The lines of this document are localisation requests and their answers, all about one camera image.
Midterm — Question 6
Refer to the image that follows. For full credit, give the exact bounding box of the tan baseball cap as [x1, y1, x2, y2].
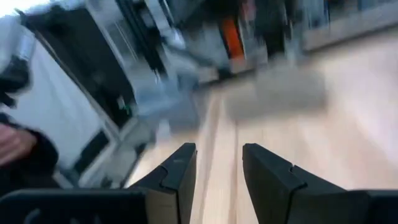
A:
[225, 62, 327, 121]

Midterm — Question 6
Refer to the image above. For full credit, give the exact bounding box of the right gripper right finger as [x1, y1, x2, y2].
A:
[242, 142, 398, 224]

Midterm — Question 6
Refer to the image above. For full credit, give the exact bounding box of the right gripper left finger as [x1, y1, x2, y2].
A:
[0, 142, 197, 224]

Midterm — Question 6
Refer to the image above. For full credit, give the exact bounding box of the person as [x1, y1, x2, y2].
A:
[0, 111, 60, 195]

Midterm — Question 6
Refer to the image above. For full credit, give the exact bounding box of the orange object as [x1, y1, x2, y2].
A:
[219, 17, 246, 60]

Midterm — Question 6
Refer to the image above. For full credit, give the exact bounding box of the person's hand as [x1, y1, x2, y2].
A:
[0, 123, 38, 167]

